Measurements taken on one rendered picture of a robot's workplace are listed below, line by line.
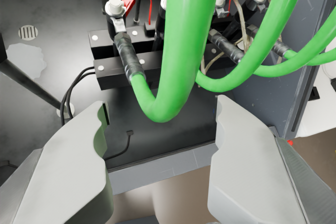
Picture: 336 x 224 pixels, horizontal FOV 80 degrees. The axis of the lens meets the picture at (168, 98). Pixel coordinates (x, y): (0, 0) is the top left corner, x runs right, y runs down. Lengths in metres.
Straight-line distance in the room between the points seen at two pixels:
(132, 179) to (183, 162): 0.10
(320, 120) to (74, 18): 0.66
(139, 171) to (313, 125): 0.39
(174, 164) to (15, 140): 0.36
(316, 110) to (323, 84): 0.07
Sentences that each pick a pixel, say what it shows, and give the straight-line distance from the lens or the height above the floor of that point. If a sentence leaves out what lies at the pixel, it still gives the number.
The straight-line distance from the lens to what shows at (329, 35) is 0.23.
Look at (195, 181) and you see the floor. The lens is 1.44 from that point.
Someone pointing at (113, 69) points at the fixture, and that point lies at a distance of 0.40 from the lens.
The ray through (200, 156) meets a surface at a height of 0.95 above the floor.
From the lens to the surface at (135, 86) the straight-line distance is 0.19.
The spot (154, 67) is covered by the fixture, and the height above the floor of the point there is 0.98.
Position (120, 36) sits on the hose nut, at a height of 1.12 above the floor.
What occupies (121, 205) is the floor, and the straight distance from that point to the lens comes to 1.38.
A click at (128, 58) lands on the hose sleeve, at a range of 0.22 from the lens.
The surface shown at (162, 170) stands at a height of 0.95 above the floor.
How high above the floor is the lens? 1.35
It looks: 71 degrees down
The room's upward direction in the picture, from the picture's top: 39 degrees clockwise
